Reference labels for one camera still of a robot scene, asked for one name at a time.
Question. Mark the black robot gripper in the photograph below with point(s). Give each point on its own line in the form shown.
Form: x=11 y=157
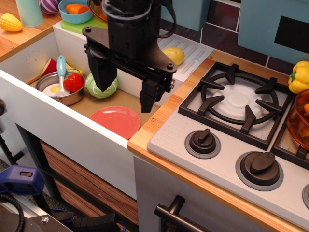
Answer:
x=129 y=43

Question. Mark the yellow toy potato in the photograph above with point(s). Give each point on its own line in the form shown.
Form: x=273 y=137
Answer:
x=175 y=54

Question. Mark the pink plastic plate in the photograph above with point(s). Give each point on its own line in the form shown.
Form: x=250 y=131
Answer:
x=118 y=119

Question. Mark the green toy cabbage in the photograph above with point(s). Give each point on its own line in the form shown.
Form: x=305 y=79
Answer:
x=94 y=90

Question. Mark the red toy strawberry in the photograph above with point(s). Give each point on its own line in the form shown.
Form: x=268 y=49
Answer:
x=74 y=82

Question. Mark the green plastic cutting board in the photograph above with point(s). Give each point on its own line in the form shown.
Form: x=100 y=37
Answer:
x=77 y=28

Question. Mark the toy fried egg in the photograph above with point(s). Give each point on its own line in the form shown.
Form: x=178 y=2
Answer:
x=53 y=91

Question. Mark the red yellow toy fruit slice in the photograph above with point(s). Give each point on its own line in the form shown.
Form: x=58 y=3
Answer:
x=49 y=67

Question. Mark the small silver metal pot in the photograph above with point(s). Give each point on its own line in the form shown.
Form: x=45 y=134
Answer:
x=53 y=78

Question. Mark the white toy sink basin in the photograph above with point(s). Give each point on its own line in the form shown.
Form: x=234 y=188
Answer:
x=65 y=123

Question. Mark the blue plastic bowl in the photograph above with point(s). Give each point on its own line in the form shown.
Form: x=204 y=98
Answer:
x=74 y=18

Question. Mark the orange toy carrot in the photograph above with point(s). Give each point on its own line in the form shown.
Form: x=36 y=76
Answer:
x=76 y=9

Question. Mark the left black stove knob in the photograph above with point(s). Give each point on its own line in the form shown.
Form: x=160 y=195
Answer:
x=202 y=142

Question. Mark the black stove knob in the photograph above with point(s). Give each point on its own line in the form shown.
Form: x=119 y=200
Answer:
x=260 y=168
x=202 y=142

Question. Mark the purple white striped ball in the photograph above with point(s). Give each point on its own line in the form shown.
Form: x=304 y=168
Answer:
x=49 y=6

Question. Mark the light teal plastic cup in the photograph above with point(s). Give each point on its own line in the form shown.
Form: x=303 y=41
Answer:
x=29 y=12

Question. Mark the black stove burner grate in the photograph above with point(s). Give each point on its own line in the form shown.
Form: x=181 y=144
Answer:
x=239 y=104

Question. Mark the yellow toy corn cob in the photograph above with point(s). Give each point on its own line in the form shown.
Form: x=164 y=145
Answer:
x=10 y=23

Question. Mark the blue plastic clamp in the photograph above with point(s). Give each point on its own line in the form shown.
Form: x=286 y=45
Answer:
x=21 y=180

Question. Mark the middle black stove knob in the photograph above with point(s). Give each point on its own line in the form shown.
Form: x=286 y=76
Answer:
x=260 y=168

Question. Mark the yellow toy bell pepper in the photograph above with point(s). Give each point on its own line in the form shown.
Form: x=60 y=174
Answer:
x=299 y=78

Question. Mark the orange transparent pot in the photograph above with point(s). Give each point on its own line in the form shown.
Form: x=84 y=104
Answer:
x=298 y=119

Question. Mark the right black burner grate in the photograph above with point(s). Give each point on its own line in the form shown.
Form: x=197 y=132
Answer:
x=288 y=149

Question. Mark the blue handled silver spatula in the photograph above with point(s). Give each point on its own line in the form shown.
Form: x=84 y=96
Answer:
x=61 y=71

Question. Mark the black oven door handle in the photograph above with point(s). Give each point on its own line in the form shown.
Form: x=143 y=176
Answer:
x=171 y=214

